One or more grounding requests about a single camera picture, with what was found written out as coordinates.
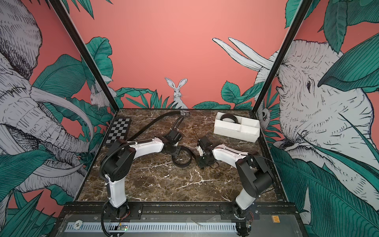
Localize black white checkerboard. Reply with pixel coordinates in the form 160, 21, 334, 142
104, 117, 131, 147

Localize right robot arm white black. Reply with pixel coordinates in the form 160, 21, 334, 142
196, 136, 274, 211

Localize right black frame post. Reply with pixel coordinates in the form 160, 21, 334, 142
252, 0, 312, 114

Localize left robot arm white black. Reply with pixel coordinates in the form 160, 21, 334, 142
99, 130, 182, 208

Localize orange label sticker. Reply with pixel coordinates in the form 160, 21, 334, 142
271, 215, 280, 223

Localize black frame post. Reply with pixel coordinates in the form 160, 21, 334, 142
49, 0, 119, 113
252, 0, 312, 114

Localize black belt upper long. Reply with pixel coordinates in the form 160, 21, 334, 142
127, 110, 190, 141

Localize white foam storage box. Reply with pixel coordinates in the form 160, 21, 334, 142
213, 112, 260, 143

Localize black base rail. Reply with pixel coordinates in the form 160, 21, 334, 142
59, 201, 299, 220

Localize white slotted cable duct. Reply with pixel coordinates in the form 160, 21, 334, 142
64, 222, 237, 233

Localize left black frame post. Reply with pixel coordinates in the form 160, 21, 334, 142
49, 0, 119, 113

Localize long black belt s-curved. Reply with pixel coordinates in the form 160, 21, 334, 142
220, 114, 239, 124

